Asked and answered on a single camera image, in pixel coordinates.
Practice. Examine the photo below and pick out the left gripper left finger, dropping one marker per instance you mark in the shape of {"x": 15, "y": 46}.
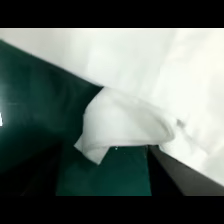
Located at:
{"x": 36, "y": 176}

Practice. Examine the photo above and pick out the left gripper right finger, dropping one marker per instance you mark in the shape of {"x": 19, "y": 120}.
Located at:
{"x": 180, "y": 176}

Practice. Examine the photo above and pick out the white shirt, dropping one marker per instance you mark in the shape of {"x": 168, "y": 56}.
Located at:
{"x": 140, "y": 83}

